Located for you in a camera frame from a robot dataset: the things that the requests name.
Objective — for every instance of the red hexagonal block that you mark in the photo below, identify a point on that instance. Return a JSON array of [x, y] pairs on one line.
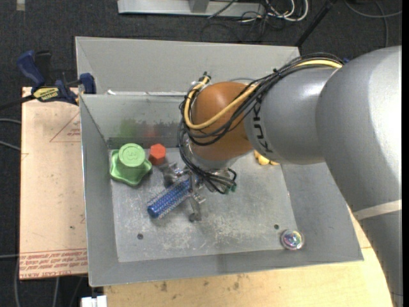
[[157, 153]]

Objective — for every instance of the grey metal bin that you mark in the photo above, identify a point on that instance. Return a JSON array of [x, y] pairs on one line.
[[223, 232]]

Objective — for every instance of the brown cardboard board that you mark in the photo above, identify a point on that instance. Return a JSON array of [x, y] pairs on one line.
[[51, 184]]

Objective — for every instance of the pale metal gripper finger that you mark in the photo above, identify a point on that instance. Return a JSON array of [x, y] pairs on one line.
[[195, 208], [170, 173]]

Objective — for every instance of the green star-based cup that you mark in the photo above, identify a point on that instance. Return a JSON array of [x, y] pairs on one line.
[[130, 162]]

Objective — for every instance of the iridescent clear ball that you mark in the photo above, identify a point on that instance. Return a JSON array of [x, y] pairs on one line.
[[292, 240]]

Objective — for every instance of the yellow toy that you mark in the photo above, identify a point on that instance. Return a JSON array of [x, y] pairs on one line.
[[264, 160]]

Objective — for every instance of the blue spiky roller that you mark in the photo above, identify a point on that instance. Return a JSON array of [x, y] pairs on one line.
[[167, 198]]

